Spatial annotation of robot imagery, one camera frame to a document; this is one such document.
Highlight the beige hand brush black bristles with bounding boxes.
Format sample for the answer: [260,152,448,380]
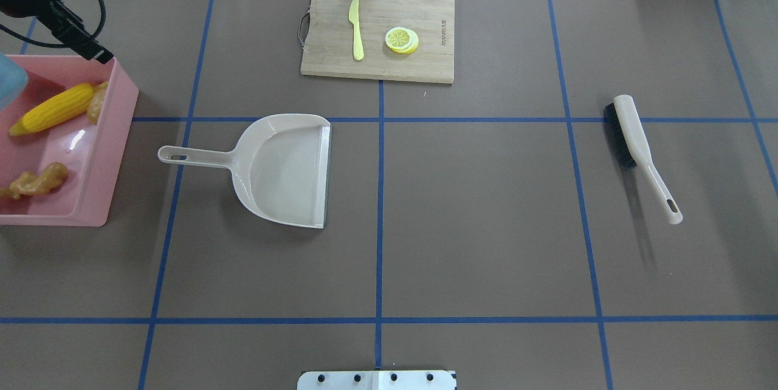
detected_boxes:
[603,94,683,225]

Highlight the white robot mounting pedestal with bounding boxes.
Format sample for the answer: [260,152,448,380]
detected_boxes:
[297,369,458,389]

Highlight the yellow toy corn cob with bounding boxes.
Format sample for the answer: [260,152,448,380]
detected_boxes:
[8,83,98,137]

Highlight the brown toy potato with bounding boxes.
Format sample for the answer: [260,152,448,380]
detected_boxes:
[86,82,108,125]

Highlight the bamboo cutting board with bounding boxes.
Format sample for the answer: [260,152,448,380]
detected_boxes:
[300,0,455,84]

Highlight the tan toy ginger root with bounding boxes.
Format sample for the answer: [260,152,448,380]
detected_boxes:
[1,162,69,200]

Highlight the beige plastic dustpan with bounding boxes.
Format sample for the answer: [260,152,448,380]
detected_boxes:
[157,114,332,229]

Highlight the yellow toy lemon slices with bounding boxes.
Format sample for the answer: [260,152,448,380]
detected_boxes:
[384,27,420,54]

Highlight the pink plastic bin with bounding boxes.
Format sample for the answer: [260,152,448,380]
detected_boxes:
[1,55,139,227]

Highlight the yellow plastic toy knife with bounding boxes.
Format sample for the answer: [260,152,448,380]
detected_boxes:
[348,0,365,61]

